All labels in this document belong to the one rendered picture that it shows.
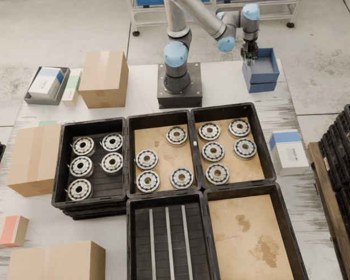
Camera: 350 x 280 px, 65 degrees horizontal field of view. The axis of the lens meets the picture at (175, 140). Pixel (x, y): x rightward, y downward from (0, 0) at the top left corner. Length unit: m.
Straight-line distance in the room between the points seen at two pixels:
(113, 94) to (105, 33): 1.85
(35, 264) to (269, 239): 0.88
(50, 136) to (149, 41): 1.94
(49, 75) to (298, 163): 1.45
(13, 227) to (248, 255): 1.00
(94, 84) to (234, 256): 1.10
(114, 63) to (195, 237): 1.05
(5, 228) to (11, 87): 1.96
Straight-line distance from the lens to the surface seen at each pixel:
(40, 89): 1.79
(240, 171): 1.25
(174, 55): 1.40
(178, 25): 1.45
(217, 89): 1.68
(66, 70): 1.94
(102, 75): 1.62
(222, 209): 1.18
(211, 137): 1.29
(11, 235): 1.44
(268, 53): 1.76
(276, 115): 1.61
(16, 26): 3.93
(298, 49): 3.14
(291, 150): 1.41
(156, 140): 1.32
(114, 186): 1.26
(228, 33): 1.30
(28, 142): 1.50
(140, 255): 1.16
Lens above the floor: 1.96
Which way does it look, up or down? 59 degrees down
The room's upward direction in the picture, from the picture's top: 7 degrees counter-clockwise
